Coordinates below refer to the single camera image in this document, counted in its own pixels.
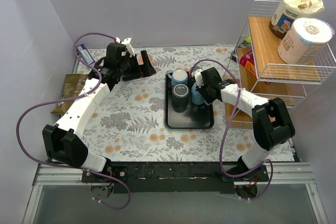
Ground black tray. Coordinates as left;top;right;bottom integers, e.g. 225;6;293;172
164;73;214;130

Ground brown snack bag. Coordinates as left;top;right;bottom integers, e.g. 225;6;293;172
51;74;88;116

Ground wrapped white toilet roll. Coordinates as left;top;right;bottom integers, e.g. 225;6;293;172
278;17;334;65

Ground pink orange box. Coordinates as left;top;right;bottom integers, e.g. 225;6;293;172
237;48;257;85

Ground purple cable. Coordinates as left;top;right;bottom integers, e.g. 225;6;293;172
190;59;274;201
15;33;131;210

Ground small purple white box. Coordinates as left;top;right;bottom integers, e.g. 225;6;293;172
76;44;95;65

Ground wire wooden shelf rack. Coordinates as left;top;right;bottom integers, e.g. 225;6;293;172
223;0;336;130

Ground floral table mat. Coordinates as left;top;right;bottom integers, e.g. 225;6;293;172
56;47;296;162

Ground blue white mug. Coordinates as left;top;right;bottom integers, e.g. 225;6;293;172
167;69;188;86

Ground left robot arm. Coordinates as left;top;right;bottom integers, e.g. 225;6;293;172
43;40;156;182

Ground brown printed toilet roll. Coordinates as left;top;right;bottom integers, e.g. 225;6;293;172
269;0;324;39

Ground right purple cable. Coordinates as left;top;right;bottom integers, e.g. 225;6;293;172
190;59;274;201

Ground pink mug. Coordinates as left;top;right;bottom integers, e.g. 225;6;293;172
136;52;154;66

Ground dark grey mug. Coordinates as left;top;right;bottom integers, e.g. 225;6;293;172
171;84;190;113

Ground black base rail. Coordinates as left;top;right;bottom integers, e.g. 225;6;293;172
81;162;270;194

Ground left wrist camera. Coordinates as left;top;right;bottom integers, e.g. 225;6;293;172
114;37;135;56

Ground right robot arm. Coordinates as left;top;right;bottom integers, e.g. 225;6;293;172
193;67;295;181

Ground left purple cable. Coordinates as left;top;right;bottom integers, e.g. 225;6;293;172
15;33;131;210

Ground light blue faceted mug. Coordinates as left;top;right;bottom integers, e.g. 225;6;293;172
191;82;206;105

